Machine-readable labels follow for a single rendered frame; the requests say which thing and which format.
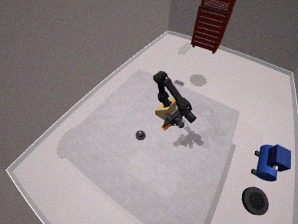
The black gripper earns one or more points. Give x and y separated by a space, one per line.
171 118

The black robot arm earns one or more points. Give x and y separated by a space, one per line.
183 105

